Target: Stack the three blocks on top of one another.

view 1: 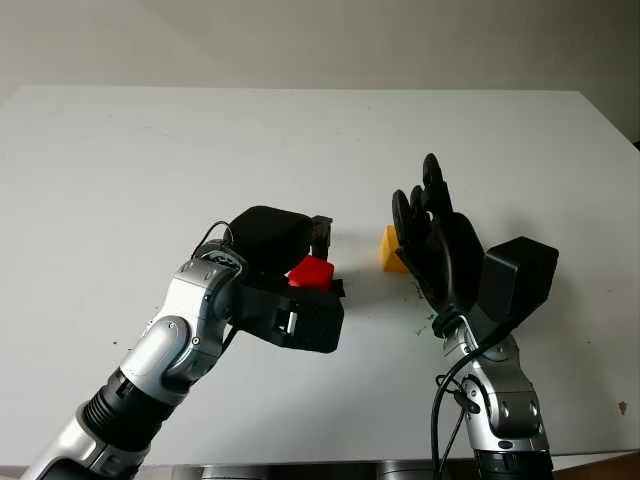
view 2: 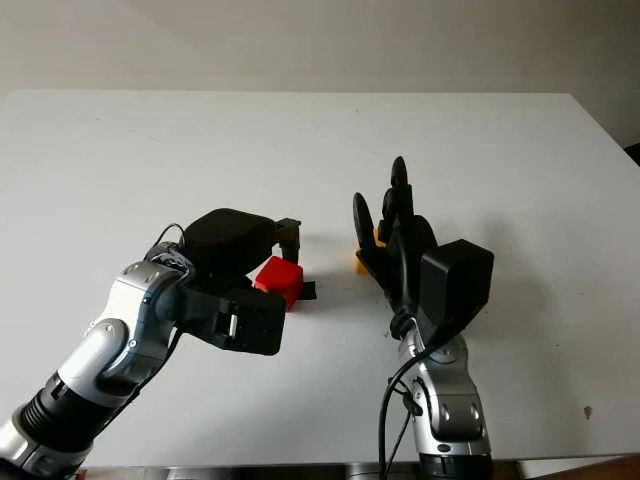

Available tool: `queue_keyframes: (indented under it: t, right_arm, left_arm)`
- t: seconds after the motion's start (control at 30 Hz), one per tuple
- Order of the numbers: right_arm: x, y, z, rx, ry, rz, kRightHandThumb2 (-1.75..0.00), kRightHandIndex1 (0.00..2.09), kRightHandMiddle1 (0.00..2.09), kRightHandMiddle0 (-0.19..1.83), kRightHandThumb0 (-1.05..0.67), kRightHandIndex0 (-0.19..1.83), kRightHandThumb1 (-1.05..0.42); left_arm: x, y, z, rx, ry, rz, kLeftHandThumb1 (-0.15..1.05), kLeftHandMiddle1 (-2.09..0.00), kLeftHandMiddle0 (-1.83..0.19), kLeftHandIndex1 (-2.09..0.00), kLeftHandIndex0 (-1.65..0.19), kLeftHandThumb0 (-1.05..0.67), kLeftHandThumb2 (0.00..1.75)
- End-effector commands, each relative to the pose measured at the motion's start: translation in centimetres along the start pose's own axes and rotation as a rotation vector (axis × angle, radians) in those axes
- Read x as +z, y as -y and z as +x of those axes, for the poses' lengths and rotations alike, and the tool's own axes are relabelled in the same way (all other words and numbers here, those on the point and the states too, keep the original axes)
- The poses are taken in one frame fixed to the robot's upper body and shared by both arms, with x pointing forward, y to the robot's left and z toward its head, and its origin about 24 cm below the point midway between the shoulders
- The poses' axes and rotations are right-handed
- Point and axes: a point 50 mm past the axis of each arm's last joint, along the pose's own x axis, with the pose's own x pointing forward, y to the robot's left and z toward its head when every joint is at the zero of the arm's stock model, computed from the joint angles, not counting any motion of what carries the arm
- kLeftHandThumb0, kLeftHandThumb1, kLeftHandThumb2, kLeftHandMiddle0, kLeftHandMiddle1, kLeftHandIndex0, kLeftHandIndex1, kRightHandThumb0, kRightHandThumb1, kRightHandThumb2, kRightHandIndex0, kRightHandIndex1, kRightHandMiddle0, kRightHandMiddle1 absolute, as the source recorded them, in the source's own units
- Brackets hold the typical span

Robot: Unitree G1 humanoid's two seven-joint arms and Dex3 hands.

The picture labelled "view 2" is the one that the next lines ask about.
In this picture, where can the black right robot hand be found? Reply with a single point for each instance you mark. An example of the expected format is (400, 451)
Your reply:
(400, 270)

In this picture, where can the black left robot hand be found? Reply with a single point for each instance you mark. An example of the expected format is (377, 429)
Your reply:
(225, 245)

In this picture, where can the yellow block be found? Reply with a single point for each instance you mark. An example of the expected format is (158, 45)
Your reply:
(361, 264)

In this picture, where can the red block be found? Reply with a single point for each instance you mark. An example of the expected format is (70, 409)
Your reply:
(280, 282)

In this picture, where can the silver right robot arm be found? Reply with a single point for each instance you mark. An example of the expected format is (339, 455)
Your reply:
(450, 400)

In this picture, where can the dark robot torso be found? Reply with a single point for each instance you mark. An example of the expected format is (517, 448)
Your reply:
(250, 472)

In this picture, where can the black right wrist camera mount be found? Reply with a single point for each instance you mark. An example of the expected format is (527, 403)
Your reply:
(457, 285)

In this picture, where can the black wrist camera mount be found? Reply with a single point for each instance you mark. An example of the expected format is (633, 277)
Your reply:
(457, 285)
(250, 320)

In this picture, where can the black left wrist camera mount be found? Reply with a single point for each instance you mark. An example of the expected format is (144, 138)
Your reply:
(250, 320)

